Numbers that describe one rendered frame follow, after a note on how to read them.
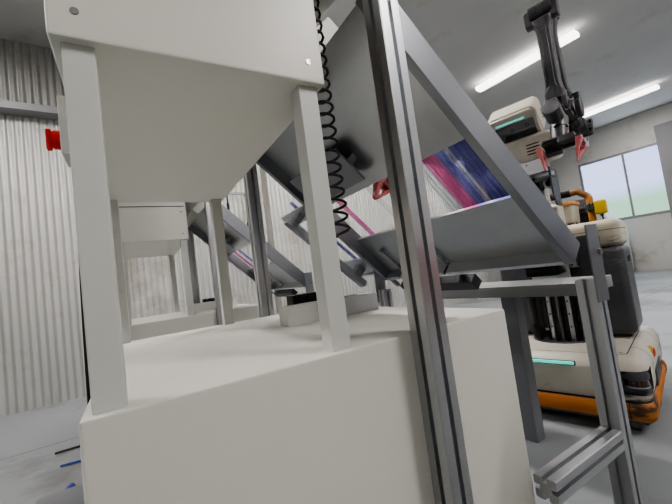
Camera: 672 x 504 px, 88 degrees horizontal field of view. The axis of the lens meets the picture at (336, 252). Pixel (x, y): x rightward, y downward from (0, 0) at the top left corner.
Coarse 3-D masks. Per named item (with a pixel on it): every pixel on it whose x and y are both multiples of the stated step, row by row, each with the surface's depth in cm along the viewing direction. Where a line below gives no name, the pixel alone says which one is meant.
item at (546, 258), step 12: (540, 252) 88; (552, 252) 85; (444, 264) 115; (456, 264) 110; (468, 264) 106; (480, 264) 102; (492, 264) 98; (504, 264) 94; (516, 264) 91; (528, 264) 88; (540, 264) 86; (552, 264) 84; (564, 264) 81; (396, 276) 133
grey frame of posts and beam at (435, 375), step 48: (384, 0) 54; (384, 48) 53; (384, 96) 54; (384, 144) 55; (432, 240) 52; (432, 288) 52; (576, 288) 79; (432, 336) 50; (432, 384) 50; (432, 432) 51; (624, 432) 74; (432, 480) 51; (624, 480) 74
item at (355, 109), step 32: (352, 32) 67; (352, 64) 73; (320, 96) 85; (352, 96) 80; (416, 96) 71; (288, 128) 101; (352, 128) 88; (448, 128) 73; (288, 160) 114; (352, 160) 95; (384, 160) 91; (352, 192) 110
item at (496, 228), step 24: (456, 216) 94; (480, 216) 89; (504, 216) 85; (360, 240) 132; (384, 240) 123; (456, 240) 102; (480, 240) 96; (504, 240) 91; (528, 240) 87; (384, 264) 138
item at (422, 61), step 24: (360, 0) 58; (408, 24) 62; (408, 48) 61; (432, 72) 63; (432, 96) 65; (456, 96) 66; (456, 120) 66; (480, 120) 69; (480, 144) 68; (504, 144) 72; (504, 168) 71; (528, 192) 74; (528, 216) 76; (552, 216) 78; (552, 240) 78; (576, 240) 81
